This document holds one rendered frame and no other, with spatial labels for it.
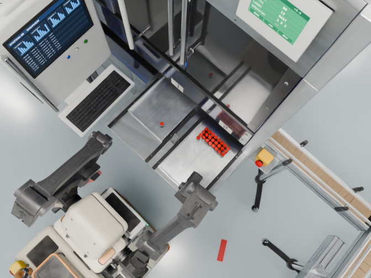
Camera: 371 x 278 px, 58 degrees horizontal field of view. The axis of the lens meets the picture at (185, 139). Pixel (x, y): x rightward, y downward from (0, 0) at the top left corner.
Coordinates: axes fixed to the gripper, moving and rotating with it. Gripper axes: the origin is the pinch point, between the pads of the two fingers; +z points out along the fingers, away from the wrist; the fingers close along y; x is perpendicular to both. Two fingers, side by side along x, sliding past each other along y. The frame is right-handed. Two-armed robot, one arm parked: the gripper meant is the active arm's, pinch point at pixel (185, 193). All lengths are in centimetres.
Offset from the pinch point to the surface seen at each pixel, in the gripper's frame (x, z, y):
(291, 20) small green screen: 5, -107, 39
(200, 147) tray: 11.3, 2.6, 24.2
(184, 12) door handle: 34, -86, 34
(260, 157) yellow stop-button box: -15.9, -12.2, 38.2
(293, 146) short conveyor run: -25, -2, 58
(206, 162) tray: 2.9, 2.5, 20.3
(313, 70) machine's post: -6, -95, 40
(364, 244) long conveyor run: -83, -3, 43
